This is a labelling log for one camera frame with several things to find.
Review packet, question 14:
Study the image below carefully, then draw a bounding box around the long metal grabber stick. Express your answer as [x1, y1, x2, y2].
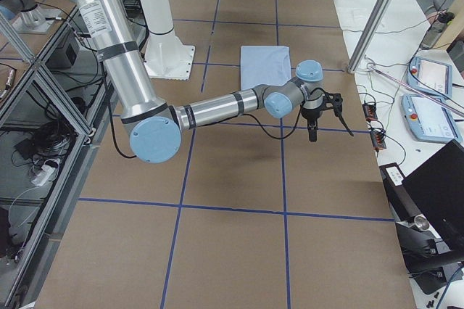
[366, 62, 463, 117]

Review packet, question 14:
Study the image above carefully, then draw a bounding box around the light blue t-shirt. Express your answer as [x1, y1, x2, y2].
[240, 46, 291, 90]

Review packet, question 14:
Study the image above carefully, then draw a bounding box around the upper teach pendant tablet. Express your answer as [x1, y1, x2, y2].
[407, 57, 452, 99]

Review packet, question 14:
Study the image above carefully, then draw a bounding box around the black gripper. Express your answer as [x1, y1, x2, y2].
[301, 102, 323, 142]

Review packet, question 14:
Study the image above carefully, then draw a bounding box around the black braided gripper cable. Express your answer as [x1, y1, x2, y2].
[108, 80, 356, 160]

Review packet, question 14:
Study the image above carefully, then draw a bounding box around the orange black usb hub upper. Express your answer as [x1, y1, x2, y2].
[362, 103, 378, 122]

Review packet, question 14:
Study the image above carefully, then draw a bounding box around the orange black usb hub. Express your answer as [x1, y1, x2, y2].
[362, 103, 378, 122]
[370, 129, 386, 152]

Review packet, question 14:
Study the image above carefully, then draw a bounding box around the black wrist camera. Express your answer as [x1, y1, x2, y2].
[324, 92, 343, 117]

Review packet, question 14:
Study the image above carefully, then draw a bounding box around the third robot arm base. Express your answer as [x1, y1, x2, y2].
[1, 0, 62, 34]

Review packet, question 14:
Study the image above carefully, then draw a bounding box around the orange black usb hub lower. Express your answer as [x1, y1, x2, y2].
[370, 129, 386, 152]

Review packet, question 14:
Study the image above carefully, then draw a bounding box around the aluminium frame post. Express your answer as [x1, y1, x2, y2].
[347, 0, 391, 74]

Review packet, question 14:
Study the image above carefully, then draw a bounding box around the white power strip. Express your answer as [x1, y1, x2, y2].
[30, 164, 57, 186]

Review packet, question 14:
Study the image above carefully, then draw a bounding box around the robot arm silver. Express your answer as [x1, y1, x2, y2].
[69, 0, 328, 164]

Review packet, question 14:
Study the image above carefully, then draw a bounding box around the teach pendant tablet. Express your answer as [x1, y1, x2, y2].
[401, 94, 463, 144]
[407, 57, 452, 99]

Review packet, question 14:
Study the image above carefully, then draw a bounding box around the aluminium frame cage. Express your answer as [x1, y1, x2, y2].
[1, 3, 117, 308]

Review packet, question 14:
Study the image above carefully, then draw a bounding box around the lower teach pendant tablet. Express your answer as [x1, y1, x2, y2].
[401, 94, 463, 144]

